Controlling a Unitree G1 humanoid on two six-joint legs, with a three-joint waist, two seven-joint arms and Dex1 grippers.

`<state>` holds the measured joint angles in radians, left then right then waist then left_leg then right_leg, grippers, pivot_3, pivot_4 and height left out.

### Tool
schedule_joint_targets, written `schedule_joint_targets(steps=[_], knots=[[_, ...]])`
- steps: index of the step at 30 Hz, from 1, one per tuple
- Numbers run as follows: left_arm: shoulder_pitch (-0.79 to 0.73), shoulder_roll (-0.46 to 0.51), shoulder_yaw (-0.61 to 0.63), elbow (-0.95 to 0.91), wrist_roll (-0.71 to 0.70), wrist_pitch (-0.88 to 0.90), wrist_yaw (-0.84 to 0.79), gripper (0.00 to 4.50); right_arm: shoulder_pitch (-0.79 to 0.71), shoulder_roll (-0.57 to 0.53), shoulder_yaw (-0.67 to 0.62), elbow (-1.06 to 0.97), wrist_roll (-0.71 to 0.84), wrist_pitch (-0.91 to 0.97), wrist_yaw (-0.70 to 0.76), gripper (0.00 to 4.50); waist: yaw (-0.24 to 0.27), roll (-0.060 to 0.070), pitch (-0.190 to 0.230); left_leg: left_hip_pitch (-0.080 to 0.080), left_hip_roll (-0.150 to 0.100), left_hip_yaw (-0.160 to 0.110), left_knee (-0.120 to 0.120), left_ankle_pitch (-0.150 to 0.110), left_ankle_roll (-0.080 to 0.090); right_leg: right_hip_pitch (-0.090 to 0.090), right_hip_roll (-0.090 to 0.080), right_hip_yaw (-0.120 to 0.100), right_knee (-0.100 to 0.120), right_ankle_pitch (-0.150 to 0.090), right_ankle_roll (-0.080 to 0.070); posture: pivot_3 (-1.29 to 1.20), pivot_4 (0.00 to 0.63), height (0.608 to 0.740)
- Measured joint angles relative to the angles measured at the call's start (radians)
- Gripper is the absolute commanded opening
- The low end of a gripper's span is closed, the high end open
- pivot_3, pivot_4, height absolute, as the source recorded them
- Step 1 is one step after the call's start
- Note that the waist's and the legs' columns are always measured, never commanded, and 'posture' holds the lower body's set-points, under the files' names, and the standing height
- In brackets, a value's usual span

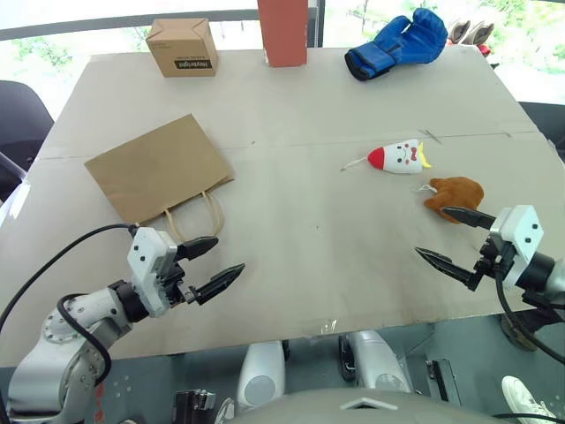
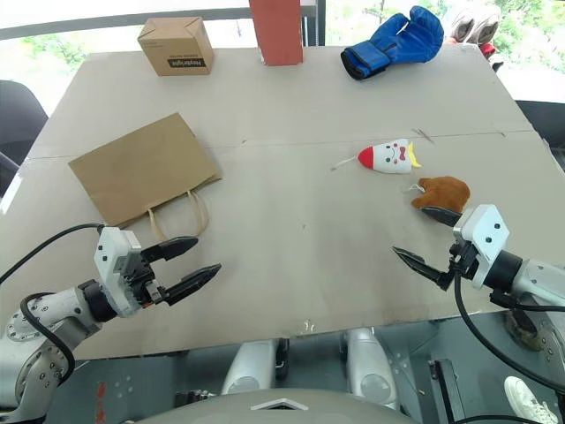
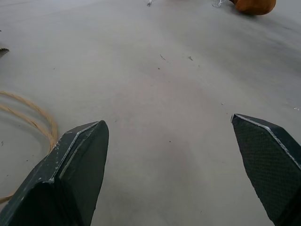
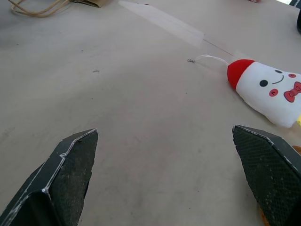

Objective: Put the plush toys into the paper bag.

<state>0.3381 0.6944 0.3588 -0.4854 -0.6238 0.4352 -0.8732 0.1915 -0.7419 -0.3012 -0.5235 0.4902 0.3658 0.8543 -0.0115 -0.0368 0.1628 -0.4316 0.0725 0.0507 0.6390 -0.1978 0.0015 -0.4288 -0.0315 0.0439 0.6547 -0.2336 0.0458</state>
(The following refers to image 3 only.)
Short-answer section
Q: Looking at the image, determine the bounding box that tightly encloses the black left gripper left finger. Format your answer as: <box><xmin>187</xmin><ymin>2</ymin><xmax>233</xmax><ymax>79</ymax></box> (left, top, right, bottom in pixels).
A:
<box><xmin>0</xmin><ymin>120</ymin><xmax>110</xmax><ymax>226</ymax></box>

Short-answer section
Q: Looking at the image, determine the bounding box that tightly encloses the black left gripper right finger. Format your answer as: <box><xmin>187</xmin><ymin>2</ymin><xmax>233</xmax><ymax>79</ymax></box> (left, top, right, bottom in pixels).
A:
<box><xmin>230</xmin><ymin>113</ymin><xmax>301</xmax><ymax>226</ymax></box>

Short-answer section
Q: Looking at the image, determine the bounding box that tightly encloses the orange round object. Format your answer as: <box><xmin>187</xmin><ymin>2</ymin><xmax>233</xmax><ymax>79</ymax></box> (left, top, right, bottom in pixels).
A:
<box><xmin>228</xmin><ymin>0</ymin><xmax>277</xmax><ymax>16</ymax></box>

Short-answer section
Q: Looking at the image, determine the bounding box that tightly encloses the tan wicker ring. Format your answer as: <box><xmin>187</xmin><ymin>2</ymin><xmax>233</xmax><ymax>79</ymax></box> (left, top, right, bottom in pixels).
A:
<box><xmin>0</xmin><ymin>90</ymin><xmax>59</xmax><ymax>204</ymax></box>

